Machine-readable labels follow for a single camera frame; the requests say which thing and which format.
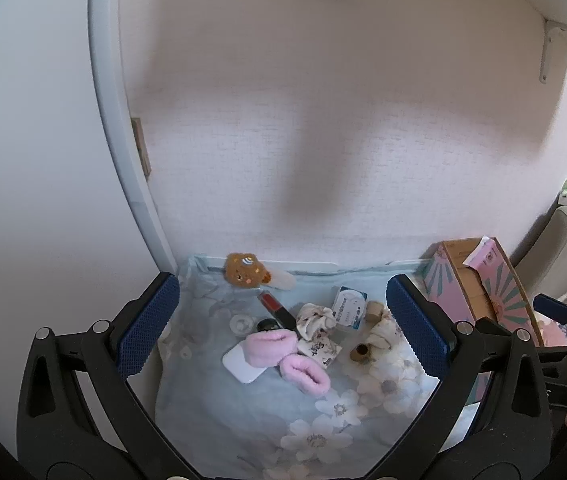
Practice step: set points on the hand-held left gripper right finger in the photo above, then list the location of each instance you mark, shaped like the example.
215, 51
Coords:
416, 332

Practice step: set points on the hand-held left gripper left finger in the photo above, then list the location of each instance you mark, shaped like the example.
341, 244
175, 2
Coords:
147, 327

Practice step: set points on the wooden cork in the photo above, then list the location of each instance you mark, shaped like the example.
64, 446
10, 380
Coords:
374, 311

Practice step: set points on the pink cardboard box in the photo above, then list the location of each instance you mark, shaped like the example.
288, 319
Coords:
503, 285

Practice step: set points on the small brown bottle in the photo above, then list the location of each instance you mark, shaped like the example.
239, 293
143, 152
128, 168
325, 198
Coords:
361, 352

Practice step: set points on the white round box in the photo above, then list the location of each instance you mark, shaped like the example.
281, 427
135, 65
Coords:
349, 309

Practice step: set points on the clear round lid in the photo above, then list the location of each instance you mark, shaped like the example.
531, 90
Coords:
239, 323

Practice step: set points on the white square pad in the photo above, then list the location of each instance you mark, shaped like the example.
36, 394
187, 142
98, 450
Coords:
237, 365

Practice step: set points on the white printed cloth pouch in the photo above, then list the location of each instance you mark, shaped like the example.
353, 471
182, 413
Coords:
319, 352

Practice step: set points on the cream floral scrunchie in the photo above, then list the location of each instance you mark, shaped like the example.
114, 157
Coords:
316, 321

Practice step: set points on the brown bear plush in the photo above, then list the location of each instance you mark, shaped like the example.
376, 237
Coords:
244, 270

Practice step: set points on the small black jar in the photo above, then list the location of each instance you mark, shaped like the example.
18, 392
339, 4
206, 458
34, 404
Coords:
266, 326

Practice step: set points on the pink fluffy sock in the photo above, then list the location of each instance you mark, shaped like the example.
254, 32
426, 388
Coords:
306, 380
268, 347

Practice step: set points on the red lipstick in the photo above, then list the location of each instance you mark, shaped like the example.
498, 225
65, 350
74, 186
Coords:
276, 308

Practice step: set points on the pink cloth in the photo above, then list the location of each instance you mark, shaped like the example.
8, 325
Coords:
553, 335

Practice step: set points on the grey chair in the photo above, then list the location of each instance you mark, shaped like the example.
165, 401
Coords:
558, 240

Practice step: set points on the blue floral blanket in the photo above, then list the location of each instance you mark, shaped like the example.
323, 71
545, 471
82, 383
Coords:
213, 410

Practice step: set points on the brown wooden block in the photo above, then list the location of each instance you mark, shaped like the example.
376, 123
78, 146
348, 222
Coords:
142, 147

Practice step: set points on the white door frame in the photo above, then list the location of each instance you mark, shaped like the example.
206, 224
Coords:
113, 110

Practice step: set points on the white shelf bracket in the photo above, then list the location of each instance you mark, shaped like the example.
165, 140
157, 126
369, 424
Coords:
551, 55

